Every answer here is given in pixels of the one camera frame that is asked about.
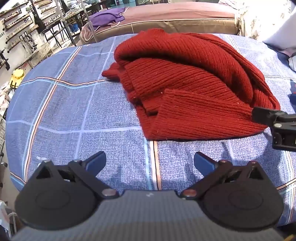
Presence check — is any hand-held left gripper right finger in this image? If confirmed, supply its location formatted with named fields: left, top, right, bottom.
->
left=180, top=152, right=266, bottom=200

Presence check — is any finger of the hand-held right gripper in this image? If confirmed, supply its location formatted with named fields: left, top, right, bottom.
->
left=252, top=107, right=296, bottom=152

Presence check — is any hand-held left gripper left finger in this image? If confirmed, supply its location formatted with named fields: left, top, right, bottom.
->
left=35, top=151, right=119, bottom=199

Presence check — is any red knitted sweater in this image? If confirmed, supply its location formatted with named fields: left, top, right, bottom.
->
left=102, top=28, right=281, bottom=141

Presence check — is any blue plaid bed sheet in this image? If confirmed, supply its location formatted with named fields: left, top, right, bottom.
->
left=5, top=33, right=296, bottom=229

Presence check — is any white pillow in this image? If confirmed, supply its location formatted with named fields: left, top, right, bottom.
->
left=262, top=10, right=296, bottom=52

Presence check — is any floral cream cloth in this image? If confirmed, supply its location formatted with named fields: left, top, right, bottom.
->
left=235, top=0, right=296, bottom=42

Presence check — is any yellow plastic stool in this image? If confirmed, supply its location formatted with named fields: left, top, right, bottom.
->
left=9, top=68, right=25, bottom=88

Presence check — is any pale pink cloth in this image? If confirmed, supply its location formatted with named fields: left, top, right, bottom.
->
left=80, top=22, right=100, bottom=43

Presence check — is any black metal chair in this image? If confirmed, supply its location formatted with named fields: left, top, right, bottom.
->
left=43, top=20, right=77, bottom=49

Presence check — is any metal rack pole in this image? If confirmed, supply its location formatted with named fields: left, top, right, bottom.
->
left=81, top=0, right=98, bottom=43

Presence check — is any purple cloth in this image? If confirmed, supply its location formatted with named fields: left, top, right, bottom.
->
left=89, top=7, right=130, bottom=29

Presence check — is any wall tool rack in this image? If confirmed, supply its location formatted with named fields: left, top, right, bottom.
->
left=0, top=0, right=63, bottom=55

